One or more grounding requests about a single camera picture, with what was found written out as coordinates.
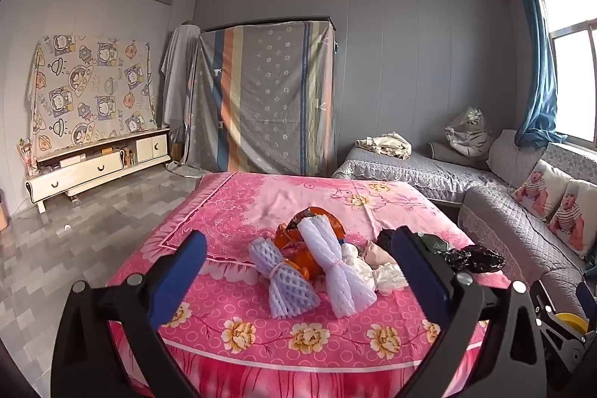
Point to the pink floral bed sheet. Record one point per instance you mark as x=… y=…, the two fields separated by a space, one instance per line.
x=289 y=193

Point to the pink flower bouquet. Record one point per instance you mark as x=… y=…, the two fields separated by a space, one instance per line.
x=28 y=155

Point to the cream TV cabinet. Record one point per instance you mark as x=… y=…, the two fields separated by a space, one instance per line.
x=93 y=167

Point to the baby print pillow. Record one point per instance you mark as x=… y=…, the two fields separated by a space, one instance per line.
x=538 y=190
x=576 y=216

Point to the beige crumpled cloth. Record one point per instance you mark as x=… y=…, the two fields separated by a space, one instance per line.
x=385 y=145

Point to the white foam fruit net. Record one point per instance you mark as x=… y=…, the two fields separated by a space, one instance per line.
x=338 y=281

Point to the plain grey hanging cloth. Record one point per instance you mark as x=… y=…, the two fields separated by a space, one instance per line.
x=179 y=76

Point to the white tissue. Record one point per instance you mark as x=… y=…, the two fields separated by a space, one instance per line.
x=359 y=270

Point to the dark grey bolster pillow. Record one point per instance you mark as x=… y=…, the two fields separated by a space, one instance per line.
x=443 y=153

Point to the green cloth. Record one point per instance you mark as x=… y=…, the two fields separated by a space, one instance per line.
x=591 y=265

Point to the purple foam fruit net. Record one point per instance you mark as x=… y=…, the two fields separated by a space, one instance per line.
x=284 y=286

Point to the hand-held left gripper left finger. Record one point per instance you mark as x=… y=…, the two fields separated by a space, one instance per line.
x=179 y=281

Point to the window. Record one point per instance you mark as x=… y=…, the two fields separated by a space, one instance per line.
x=576 y=76

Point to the large orange printed wrapper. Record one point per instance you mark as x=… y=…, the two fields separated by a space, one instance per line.
x=326 y=223

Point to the beige pink paper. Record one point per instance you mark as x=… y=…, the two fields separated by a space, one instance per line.
x=380 y=256

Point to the black plastic bag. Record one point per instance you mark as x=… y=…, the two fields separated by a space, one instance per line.
x=471 y=259

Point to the grey quilted corner sofa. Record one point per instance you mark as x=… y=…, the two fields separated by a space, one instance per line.
x=419 y=174

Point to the cartoon printed cloth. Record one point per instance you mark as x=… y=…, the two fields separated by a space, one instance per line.
x=88 y=90

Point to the blue curtain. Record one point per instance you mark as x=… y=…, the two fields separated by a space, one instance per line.
x=541 y=76

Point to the grey quilted cushion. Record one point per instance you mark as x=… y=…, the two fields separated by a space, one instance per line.
x=508 y=155

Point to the yellow trash bin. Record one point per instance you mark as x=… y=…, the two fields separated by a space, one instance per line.
x=571 y=322

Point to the dark plastic bag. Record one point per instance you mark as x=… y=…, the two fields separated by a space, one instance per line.
x=433 y=244

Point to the striped grey sheet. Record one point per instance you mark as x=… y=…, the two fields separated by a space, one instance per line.
x=270 y=99

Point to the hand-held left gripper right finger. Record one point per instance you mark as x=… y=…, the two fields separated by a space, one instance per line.
x=419 y=281

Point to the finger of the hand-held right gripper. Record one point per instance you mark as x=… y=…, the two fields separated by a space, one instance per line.
x=559 y=346
x=588 y=300

